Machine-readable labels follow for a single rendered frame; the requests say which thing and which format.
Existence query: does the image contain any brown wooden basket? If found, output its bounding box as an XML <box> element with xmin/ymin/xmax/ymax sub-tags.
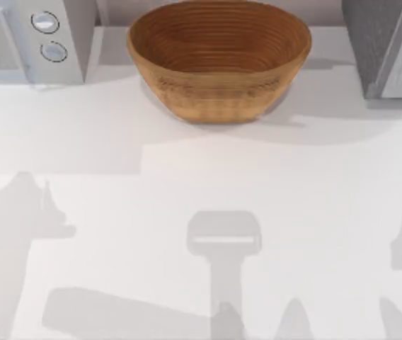
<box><xmin>126</xmin><ymin>0</ymin><xmax>313</xmax><ymax>125</ymax></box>

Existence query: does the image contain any microwave knob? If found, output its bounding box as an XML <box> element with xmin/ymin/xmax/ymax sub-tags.
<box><xmin>40</xmin><ymin>40</ymin><xmax>69</xmax><ymax>63</ymax></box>
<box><xmin>30</xmin><ymin>11</ymin><xmax>61</xmax><ymax>35</ymax></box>

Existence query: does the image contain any grey cabinet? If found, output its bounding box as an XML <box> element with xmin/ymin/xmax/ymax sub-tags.
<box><xmin>341</xmin><ymin>0</ymin><xmax>402</xmax><ymax>100</ymax></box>

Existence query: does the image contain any pale microwave oven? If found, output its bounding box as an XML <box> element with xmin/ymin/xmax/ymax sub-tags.
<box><xmin>0</xmin><ymin>0</ymin><xmax>98</xmax><ymax>86</ymax></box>

